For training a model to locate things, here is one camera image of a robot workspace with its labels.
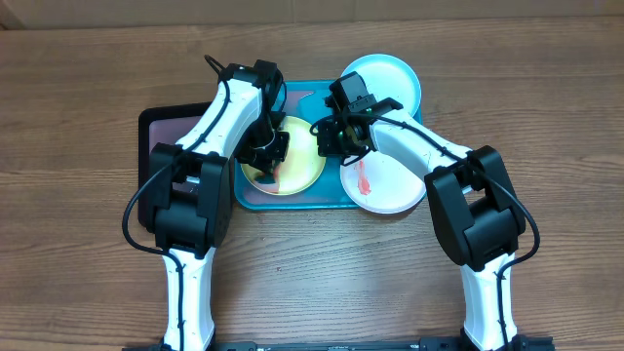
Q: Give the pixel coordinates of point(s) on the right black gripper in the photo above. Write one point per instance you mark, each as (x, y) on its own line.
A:
(332, 134)

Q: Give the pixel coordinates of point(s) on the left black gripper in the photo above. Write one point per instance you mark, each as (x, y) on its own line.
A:
(266, 162)

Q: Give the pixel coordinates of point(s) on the green and orange sponge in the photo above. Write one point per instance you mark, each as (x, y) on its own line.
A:
(268, 182)

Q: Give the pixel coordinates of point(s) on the yellow-green plastic plate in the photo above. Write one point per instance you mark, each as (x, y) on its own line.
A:
(303, 164)

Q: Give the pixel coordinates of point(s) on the white plastic plate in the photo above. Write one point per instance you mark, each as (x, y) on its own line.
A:
(381, 185)

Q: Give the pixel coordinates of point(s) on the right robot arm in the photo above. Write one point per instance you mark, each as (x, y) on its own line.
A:
(476, 215)

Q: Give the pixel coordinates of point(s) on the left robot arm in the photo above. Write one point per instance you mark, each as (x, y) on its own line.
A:
(189, 192)

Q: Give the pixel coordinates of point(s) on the teal plastic tray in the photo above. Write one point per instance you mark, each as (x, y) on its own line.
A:
(325, 193)

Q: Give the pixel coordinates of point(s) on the black rectangular tray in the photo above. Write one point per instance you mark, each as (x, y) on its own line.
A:
(166, 124)

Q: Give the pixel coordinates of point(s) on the light blue plastic plate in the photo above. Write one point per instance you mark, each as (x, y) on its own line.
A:
(386, 76)

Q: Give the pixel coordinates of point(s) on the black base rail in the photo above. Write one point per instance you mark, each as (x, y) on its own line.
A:
(437, 343)

